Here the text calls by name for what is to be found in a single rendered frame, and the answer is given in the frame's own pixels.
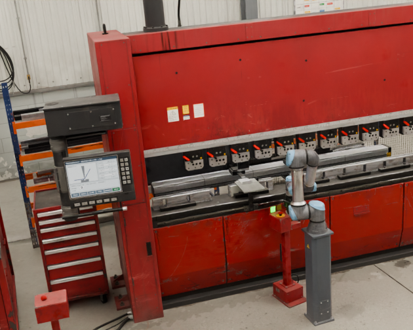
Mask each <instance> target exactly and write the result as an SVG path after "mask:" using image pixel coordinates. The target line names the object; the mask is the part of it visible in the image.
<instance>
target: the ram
mask: <svg viewBox="0 0 413 330"><path fill-rule="evenodd" d="M132 62H133V68H134V78H135V83H136V94H137V100H138V110H139V116H140V126H141V132H142V143H143V148H144V151H146V150H150V149H158V148H163V147H172V146H176V145H184V144H189V143H197V142H202V141H210V140H215V139H223V138H231V137H235V136H243V135H249V134H257V133H262V132H270V131H274V130H282V129H287V128H295V127H300V126H308V125H313V124H321V123H326V122H334V121H339V120H347V119H355V118H359V117H367V116H372V115H381V114H385V113H393V112H398V111H406V110H411V109H413V23H411V24H401V25H394V26H384V27H373V28H366V29H356V30H350V31H339V32H333V33H322V34H316V35H305V36H299V37H288V38H282V39H271V40H265V41H254V42H248V43H237V44H231V45H220V46H209V47H203V48H192V49H186V50H175V51H169V52H158V53H152V54H141V55H135V56H132ZM198 103H203V105H204V113H205V116H204V117H199V118H194V112H193V104H198ZM183 105H189V113H188V114H183V109H182V106H183ZM169 107H178V117H179V121H174V122H168V113H167V108H169ZM185 115H189V119H187V120H184V116H185ZM411 116H413V113H408V114H403V115H395V116H390V117H382V118H378V119H370V120H362V121H357V122H349V123H344V124H336V125H332V126H323V127H319V128H311V129H306V130H298V131H293V132H285V133H281V134H273V135H268V136H260V137H252V138H247V139H239V140H235V141H227V142H222V143H214V144H209V145H201V146H196V147H188V148H184V149H176V150H171V151H163V152H158V153H150V154H146V155H144V158H147V157H153V156H161V155H168V154H173V153H181V152H186V151H194V150H198V149H206V148H211V147H219V146H223V145H231V144H236V143H244V142H249V141H256V140H261V139H269V138H277V137H282V136H289V135H294V134H302V133H307V132H315V131H319V130H328V129H332V128H340V127H344V126H353V125H358V124H365V123H370V122H378V121H383V120H391V119H398V118H403V117H411Z"/></svg>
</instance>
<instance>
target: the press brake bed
mask: <svg viewBox="0 0 413 330"><path fill-rule="evenodd" d="M283 200H285V198H280V199H276V200H270V201H265V202H259V203H255V204H254V211H249V205H244V206H237V207H233V208H226V209H222V210H215V211H208V212H204V213H198V214H194V215H187V216H183V217H176V218H172V219H165V220H161V221H154V222H152V223H153V233H154V239H155V249H156V255H157V266H158V271H159V281H160V288H161V298H162V304H163V310H166V309H169V308H174V307H178V306H184V305H187V304H193V303H198V302H202V301H208V300H212V299H218V298H221V297H226V296H230V295H235V294H239V293H244V292H247V291H254V290H257V289H263V288H266V287H271V286H273V283H274V282H278V281H279V280H282V279H283V262H281V260H280V244H281V233H280V232H278V231H276V230H274V229H273V228H271V227H270V226H269V207H270V206H274V205H277V204H280V203H283ZM312 200H318V201H320V202H322V203H324V208H325V223H326V225H327V228H329V229H330V230H331V231H333V232H334V234H332V235H330V247H331V273H334V272H339V271H343V270H349V269H353V268H357V267H362V266H368V265H374V264H378V263H382V262H386V261H391V260H394V259H401V258H404V257H409V256H413V175H406V176H402V177H396V178H391V179H384V180H381V181H374V182H370V183H363V184H359V185H352V186H348V187H342V188H337V189H330V190H327V191H320V192H313V193H309V194H304V201H306V204H308V203H309V201H312ZM365 205H369V211H370V213H364V214H360V215H354V208H355V207H359V206H365ZM308 224H309V219H305V220H300V227H298V228H296V229H292V230H290V262H291V274H297V275H298V277H299V281H300V280H305V234H304V232H303V231H302V228H305V227H307V226H308Z"/></svg>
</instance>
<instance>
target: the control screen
mask: <svg viewBox="0 0 413 330"><path fill-rule="evenodd" d="M65 165H66V171H67V176H68V183H69V191H70V195H71V198H75V197H80V196H88V195H94V194H102V193H111V192H116V191H121V185H120V180H119V171H118V165H117V157H116V156H108V157H103V158H94V159H88V160H79V161H73V162H65ZM80 186H84V189H79V187H80Z"/></svg>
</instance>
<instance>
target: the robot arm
mask: <svg viewBox="0 0 413 330"><path fill-rule="evenodd" d="M319 162H320V159H319V156H318V154H317V153H316V152H315V151H314V150H312V149H296V150H294V149H293V150H289V151H288V152H287V154H286V165H287V166H288V168H289V169H290V170H291V175H290V176H287V177H286V192H285V195H286V198H285V200H283V202H284V204H283V206H284V207H286V213H287V214H288V215H289V216H290V217H291V219H292V220H293V221H298V220H305V219H309V224H308V226H307V231H308V233H310V234H324V233H326V232H327V231H328V228H327V225H326V223H325V205H324V203H322V202H320V201H318V200H312V201H309V203H308V204H306V201H304V193H307V192H313V191H316V190H317V185H316V182H315V176H316V172H317V166H318V165H319ZM305 164H307V170H306V175H305V183H303V169H304V168H305V166H304V165H305Z"/></svg>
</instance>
